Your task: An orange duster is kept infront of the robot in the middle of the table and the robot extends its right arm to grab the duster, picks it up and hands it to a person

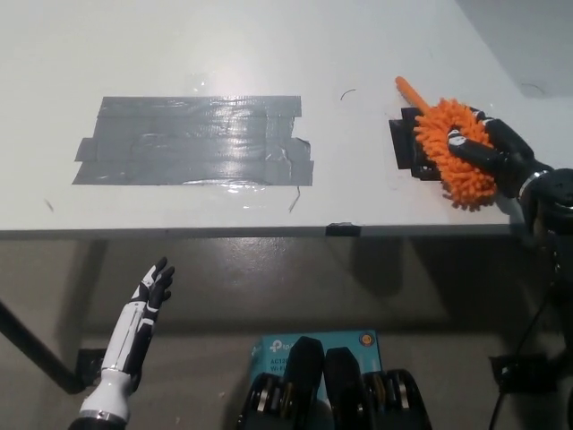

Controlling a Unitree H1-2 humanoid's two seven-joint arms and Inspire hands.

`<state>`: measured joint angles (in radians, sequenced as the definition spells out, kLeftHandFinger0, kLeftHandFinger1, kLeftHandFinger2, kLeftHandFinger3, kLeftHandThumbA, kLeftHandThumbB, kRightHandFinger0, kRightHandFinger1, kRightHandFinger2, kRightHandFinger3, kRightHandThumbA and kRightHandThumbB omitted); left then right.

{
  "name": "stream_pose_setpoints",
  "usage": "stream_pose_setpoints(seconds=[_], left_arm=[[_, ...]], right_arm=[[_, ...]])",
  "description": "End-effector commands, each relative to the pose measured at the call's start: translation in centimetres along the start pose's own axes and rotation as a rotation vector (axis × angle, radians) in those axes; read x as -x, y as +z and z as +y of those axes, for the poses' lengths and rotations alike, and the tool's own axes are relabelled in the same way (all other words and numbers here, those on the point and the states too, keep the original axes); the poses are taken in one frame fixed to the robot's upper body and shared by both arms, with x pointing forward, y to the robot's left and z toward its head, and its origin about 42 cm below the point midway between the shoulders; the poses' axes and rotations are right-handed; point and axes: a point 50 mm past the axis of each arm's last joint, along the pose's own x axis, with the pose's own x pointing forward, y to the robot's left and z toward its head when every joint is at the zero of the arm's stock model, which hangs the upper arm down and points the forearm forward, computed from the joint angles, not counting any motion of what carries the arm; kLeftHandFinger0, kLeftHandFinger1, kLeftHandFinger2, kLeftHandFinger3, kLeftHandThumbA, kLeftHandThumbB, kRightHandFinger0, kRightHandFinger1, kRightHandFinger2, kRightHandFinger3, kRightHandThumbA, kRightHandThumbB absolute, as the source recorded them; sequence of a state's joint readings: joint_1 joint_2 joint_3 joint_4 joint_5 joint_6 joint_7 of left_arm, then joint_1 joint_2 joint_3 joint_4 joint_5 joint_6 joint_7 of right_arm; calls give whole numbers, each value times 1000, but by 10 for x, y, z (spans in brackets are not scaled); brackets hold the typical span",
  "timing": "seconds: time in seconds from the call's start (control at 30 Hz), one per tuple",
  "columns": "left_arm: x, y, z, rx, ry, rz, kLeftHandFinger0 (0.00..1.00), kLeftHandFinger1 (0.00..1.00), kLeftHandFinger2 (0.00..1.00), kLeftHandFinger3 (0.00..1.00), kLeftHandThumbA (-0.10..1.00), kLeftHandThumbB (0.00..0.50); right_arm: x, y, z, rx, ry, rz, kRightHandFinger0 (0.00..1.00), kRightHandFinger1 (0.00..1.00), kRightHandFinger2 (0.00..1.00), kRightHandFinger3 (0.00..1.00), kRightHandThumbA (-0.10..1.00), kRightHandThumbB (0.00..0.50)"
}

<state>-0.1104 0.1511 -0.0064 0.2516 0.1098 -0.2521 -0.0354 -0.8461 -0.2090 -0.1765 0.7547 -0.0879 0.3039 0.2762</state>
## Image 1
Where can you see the orange microfibre duster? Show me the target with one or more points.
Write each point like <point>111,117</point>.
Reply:
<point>447,125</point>

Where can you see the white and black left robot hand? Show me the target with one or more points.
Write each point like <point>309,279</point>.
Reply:
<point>132,331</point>

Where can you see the grey duct tape patch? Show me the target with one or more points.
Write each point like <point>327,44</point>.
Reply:
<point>197,141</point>

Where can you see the black tape patch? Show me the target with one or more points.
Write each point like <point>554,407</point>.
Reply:
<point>405,143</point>

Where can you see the black table leg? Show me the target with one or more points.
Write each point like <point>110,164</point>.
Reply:
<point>38,349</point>

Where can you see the teal router box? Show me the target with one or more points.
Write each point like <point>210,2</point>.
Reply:
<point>277,349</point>

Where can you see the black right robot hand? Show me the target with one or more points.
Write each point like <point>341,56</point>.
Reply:
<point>510,157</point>

